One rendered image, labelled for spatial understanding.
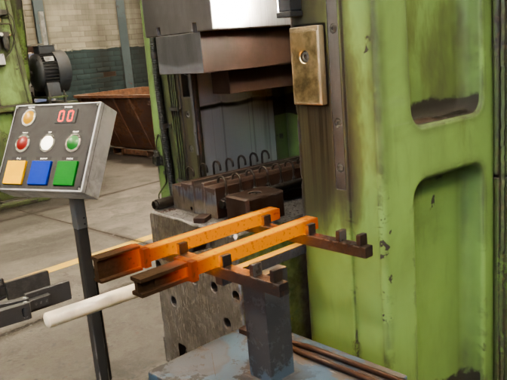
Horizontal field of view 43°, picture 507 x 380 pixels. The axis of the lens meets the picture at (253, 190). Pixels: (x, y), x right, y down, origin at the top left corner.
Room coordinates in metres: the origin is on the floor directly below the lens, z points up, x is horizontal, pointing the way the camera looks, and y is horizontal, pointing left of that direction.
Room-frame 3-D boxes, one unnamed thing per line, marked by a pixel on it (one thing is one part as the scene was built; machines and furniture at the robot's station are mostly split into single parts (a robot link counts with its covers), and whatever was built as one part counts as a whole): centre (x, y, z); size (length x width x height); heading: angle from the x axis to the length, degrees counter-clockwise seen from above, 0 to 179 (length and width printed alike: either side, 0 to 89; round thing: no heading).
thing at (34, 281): (0.97, 0.37, 0.98); 0.07 x 0.01 x 0.03; 131
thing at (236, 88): (1.73, -0.06, 1.24); 0.30 x 0.07 x 0.06; 128
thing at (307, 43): (1.43, -0.14, 1.27); 0.09 x 0.02 x 0.17; 38
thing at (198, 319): (1.69, -0.05, 0.69); 0.56 x 0.38 x 0.45; 128
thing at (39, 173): (1.87, 0.63, 1.01); 0.07 x 0.05 x 0.07; 63
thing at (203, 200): (1.73, -0.01, 0.96); 0.42 x 0.20 x 0.09; 128
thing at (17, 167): (1.92, 0.71, 1.01); 0.07 x 0.05 x 0.07; 63
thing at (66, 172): (1.83, 0.54, 1.01); 0.07 x 0.05 x 0.07; 63
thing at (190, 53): (1.73, -0.01, 1.32); 0.42 x 0.20 x 0.10; 128
